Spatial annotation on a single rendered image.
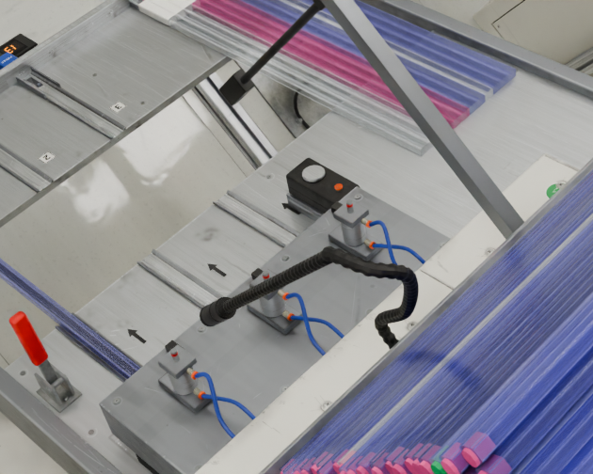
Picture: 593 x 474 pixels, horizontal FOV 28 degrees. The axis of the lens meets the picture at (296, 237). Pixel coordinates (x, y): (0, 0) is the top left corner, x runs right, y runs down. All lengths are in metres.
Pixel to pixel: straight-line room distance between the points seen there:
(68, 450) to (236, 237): 0.30
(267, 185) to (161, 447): 0.38
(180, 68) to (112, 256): 0.84
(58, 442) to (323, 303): 0.27
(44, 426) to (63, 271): 1.12
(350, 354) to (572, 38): 1.57
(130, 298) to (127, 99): 0.33
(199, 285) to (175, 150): 1.16
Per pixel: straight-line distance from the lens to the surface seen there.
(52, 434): 1.12
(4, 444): 1.56
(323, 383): 1.00
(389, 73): 0.97
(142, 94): 1.46
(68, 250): 2.25
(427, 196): 1.25
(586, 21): 2.46
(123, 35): 1.57
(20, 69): 1.54
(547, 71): 1.38
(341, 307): 1.08
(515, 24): 2.59
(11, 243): 2.23
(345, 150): 1.32
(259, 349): 1.06
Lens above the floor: 2.16
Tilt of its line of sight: 65 degrees down
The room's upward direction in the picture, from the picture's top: 60 degrees clockwise
